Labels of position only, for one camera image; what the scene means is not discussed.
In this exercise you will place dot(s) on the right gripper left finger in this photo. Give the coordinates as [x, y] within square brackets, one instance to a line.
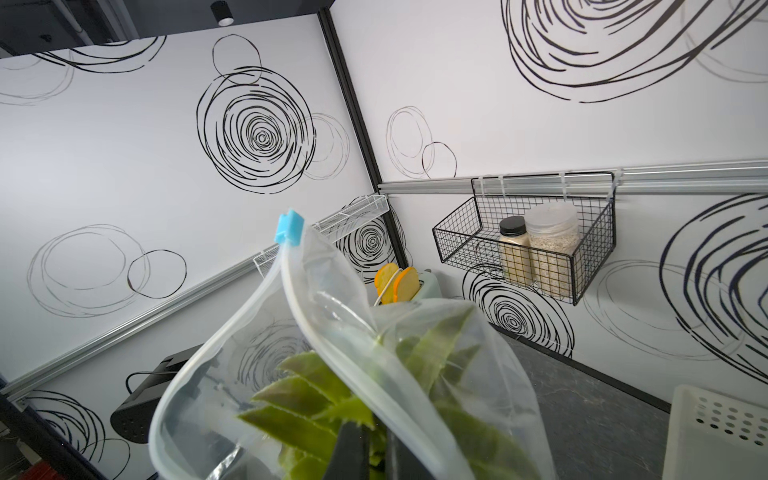
[350, 457]

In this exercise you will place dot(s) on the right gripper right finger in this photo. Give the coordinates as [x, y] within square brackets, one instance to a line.
[401, 463]

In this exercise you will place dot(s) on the zip-top bag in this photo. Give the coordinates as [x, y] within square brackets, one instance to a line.
[196, 432]

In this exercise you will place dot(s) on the pineapple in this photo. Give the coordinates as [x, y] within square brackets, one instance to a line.
[433, 372]

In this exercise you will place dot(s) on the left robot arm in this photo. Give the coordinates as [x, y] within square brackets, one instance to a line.
[132, 419]

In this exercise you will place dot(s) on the mint green toaster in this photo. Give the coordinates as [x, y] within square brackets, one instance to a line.
[429, 286]

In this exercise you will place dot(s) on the orange toast slice right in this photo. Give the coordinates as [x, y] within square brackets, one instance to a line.
[405, 285]

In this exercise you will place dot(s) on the yellow toast slice left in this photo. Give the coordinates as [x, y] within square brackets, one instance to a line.
[383, 278]

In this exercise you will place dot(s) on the black lid spice jar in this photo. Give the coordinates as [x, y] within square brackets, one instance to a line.
[514, 251]

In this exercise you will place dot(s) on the white lid jar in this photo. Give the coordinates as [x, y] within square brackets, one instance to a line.
[553, 231]

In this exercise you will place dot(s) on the white plastic basket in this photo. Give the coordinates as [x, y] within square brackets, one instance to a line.
[713, 436]

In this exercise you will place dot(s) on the white wire shelf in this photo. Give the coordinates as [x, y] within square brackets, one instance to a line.
[336, 227]

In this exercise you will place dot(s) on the black wire basket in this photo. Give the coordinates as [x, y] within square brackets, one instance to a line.
[468, 237]

